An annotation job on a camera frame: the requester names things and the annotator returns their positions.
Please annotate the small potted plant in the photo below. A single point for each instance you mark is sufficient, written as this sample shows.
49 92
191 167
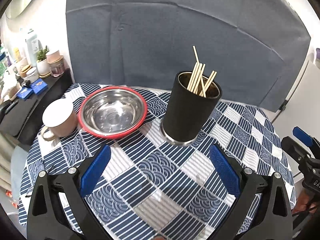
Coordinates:
42 63

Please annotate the beige ceramic mug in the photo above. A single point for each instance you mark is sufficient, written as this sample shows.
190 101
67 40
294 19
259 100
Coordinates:
59 119

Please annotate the person's right hand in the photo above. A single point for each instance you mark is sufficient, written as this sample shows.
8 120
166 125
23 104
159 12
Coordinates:
303 203

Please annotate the blue patterned tablecloth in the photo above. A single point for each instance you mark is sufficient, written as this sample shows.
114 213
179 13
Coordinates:
151 187

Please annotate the pink candle jar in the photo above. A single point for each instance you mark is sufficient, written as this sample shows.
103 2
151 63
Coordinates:
57 67

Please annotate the red steel bowl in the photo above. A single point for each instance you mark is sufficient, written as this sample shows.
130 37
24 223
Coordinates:
112 112

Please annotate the grey fabric backdrop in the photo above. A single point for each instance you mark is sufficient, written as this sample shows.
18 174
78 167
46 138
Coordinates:
257 47

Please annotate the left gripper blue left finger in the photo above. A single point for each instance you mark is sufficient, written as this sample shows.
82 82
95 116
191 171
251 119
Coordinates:
46 215

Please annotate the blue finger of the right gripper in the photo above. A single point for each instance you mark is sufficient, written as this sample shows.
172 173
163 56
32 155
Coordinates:
295 151
306 139

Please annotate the blue box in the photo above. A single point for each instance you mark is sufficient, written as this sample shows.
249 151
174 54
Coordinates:
38 86

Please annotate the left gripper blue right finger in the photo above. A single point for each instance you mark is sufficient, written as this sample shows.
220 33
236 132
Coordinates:
272 219

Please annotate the black cylindrical utensil holder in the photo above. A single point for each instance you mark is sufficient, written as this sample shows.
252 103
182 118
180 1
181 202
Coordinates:
187 112

